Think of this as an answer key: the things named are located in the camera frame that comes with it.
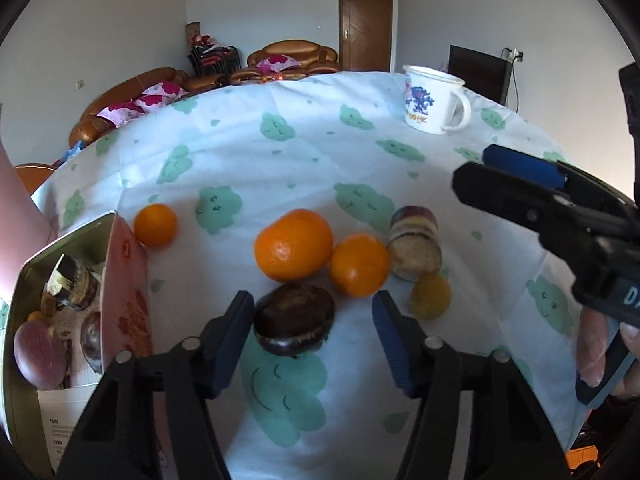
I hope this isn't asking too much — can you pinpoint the small mandarin orange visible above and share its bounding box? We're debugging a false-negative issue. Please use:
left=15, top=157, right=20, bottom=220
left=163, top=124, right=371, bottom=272
left=133, top=203, right=179, bottom=248

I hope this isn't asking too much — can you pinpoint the medium mandarin orange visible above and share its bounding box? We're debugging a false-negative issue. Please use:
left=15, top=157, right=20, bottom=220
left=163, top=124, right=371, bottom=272
left=330, top=233, right=391, bottom=297

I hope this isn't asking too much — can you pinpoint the blue clothing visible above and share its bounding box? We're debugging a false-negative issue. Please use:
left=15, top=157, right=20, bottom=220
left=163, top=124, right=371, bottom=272
left=52, top=142, right=83, bottom=168

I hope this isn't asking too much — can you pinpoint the round layered cake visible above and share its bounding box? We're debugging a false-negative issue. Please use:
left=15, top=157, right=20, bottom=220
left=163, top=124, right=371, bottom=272
left=387, top=205, right=443, bottom=281

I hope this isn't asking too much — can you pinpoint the small yellow-brown fruit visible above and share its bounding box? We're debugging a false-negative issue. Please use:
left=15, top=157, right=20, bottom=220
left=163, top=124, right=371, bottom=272
left=411, top=272, right=452, bottom=321

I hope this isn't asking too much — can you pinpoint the large mandarin orange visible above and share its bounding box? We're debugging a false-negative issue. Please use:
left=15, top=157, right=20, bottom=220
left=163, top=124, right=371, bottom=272
left=254, top=208, right=334, bottom=282

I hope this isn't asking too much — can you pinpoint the white printed paper sheet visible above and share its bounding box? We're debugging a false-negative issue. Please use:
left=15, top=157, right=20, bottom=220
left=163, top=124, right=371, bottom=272
left=37, top=382, right=101, bottom=476

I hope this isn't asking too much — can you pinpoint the pink metal tin box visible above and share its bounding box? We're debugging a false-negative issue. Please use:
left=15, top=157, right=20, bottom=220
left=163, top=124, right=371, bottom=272
left=0, top=210, right=156, bottom=480

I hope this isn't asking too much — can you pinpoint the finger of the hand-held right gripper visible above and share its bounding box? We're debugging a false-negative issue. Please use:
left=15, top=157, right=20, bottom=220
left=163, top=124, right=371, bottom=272
left=452, top=161, right=606, bottom=243
left=482, top=144, right=640, bottom=223

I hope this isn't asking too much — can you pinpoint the orange chair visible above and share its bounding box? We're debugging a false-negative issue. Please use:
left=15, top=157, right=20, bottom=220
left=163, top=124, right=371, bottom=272
left=14, top=162, right=56, bottom=196

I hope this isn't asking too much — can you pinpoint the purple passion fruit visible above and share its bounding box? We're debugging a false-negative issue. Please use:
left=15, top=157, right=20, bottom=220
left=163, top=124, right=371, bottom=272
left=13, top=321, right=68, bottom=390

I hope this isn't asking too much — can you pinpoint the white tablecloth with green clouds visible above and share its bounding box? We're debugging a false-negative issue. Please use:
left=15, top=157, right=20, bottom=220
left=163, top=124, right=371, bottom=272
left=30, top=71, right=601, bottom=480

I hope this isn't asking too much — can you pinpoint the brown leather sofa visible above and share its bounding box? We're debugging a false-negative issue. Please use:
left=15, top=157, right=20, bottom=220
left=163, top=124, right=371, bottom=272
left=69, top=66, right=231, bottom=148

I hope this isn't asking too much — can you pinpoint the brown wooden door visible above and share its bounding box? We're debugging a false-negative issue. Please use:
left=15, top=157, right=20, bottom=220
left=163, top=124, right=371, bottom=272
left=338, top=0, right=393, bottom=73

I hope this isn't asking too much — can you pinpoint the chocolate cake piece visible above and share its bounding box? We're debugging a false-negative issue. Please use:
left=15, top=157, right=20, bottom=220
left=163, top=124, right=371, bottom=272
left=46, top=254, right=99, bottom=311

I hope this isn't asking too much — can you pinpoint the white mug with blue print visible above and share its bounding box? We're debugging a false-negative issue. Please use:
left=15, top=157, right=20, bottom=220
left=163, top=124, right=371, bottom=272
left=402, top=65, right=472, bottom=136

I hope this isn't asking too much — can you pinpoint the round chocolate pastry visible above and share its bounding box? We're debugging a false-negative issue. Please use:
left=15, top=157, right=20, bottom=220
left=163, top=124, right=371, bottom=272
left=253, top=282, right=337, bottom=358

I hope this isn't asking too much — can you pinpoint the pink electric kettle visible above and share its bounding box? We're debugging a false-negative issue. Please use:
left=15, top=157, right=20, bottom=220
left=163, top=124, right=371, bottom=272
left=0, top=140, right=58, bottom=321

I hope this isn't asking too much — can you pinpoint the brown leather armchair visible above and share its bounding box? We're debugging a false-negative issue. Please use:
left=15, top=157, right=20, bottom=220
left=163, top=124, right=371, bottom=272
left=231, top=40, right=341, bottom=83

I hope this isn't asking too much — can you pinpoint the pink floral pillow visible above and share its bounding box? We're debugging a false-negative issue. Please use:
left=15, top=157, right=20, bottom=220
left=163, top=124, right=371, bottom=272
left=96, top=102, right=141, bottom=126
left=135, top=82, right=190, bottom=111
left=256, top=55, right=302, bottom=75

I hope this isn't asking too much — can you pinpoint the black television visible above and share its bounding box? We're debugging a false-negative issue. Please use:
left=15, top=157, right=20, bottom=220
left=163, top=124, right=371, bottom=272
left=447, top=45, right=513, bottom=106

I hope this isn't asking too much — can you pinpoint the stack of dark chairs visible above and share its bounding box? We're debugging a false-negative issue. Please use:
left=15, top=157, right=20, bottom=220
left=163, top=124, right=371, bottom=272
left=189, top=42, right=241, bottom=78

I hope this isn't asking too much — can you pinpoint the person's right hand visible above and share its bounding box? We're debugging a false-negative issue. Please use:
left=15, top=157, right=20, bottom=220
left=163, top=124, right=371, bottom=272
left=576, top=308, right=640, bottom=390

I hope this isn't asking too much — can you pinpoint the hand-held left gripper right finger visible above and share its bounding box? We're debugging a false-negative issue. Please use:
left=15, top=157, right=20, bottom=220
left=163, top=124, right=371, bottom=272
left=371, top=289, right=571, bottom=480

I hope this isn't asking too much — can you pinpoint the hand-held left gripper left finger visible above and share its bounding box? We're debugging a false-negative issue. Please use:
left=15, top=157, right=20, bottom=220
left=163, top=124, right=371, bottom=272
left=52, top=290, right=257, bottom=480

